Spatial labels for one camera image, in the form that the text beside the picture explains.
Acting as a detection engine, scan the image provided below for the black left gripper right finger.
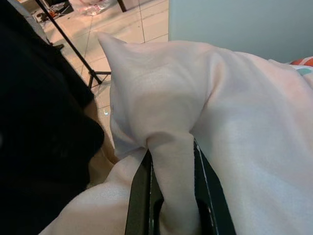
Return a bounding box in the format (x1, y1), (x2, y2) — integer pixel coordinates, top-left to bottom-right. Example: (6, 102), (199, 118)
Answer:
(193, 137), (237, 235)

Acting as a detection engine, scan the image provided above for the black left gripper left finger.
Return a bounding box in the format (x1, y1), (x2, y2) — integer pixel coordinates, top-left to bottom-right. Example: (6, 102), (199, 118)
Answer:
(124, 149), (164, 235)

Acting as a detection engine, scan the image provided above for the pink pillow with orange print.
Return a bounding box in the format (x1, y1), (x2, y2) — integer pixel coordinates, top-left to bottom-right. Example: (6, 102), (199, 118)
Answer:
(39, 31), (313, 235)

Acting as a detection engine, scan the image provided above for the black tripod stand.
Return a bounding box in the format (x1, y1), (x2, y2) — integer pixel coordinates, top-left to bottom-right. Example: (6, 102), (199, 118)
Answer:
(35, 0), (112, 91)

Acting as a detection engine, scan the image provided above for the black door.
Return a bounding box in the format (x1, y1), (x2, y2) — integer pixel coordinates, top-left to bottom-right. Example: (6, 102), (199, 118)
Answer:
(0, 0), (95, 111)

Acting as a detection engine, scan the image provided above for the pink plastic bag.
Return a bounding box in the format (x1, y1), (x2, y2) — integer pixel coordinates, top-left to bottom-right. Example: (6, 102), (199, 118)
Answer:
(70, 0), (115, 17)

